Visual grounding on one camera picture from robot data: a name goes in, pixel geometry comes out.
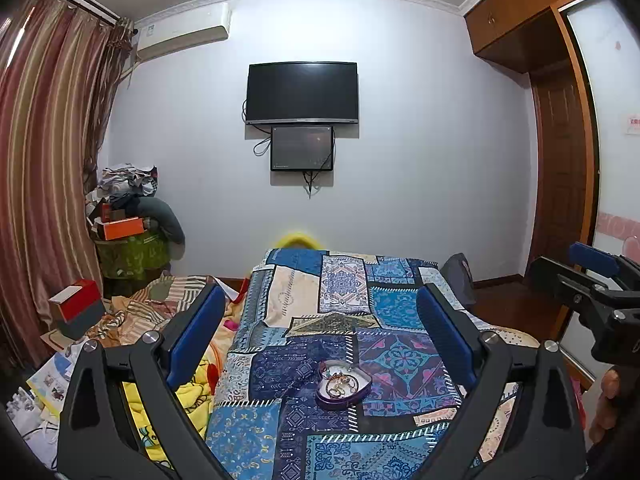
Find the yellow cartoon blanket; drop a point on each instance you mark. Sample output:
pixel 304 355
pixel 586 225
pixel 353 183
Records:
pixel 192 400

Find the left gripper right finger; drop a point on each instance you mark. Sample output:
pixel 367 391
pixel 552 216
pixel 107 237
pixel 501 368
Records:
pixel 543 437

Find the striped red curtain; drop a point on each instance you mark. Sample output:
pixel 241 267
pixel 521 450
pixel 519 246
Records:
pixel 60 68

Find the orange shoe box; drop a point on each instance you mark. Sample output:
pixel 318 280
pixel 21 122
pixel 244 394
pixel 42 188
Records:
pixel 115 230

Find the large black wall television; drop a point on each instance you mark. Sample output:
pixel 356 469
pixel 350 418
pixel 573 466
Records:
pixel 288 92

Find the brown wooden door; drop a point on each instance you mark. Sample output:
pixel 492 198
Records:
pixel 561 151

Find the pile of clothes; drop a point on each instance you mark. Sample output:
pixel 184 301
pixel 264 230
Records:
pixel 132 191

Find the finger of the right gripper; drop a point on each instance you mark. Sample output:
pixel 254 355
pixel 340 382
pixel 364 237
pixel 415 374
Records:
pixel 595 259
pixel 566 284

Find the dark grey bag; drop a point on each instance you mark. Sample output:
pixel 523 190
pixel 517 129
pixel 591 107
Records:
pixel 457 272

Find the white sliding wardrobe door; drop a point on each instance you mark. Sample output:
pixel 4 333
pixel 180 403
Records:
pixel 610 54

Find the green patterned box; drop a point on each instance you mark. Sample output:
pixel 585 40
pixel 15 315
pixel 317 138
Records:
pixel 131 257

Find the red and white box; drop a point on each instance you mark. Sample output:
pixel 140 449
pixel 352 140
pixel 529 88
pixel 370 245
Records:
pixel 76 308

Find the small black wall monitor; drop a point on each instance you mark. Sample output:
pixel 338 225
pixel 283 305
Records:
pixel 302 148

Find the wooden overhead cabinet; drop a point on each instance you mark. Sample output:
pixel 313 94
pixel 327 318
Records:
pixel 521 35

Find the yellow pillow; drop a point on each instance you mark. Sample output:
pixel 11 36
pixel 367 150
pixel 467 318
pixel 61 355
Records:
pixel 298 240

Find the purple heart jewelry box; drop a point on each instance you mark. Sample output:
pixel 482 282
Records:
pixel 341 385

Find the striped beige quilt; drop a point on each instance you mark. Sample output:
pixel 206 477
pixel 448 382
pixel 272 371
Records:
pixel 153 306

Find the blue patchwork bedspread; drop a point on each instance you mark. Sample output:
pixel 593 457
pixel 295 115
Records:
pixel 306 306

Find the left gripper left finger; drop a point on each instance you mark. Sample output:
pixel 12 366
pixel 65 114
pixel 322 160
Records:
pixel 96 436

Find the white air conditioner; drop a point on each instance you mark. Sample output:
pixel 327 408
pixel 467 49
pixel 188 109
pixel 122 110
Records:
pixel 184 30

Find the person's right hand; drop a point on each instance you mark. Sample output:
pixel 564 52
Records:
pixel 614 384

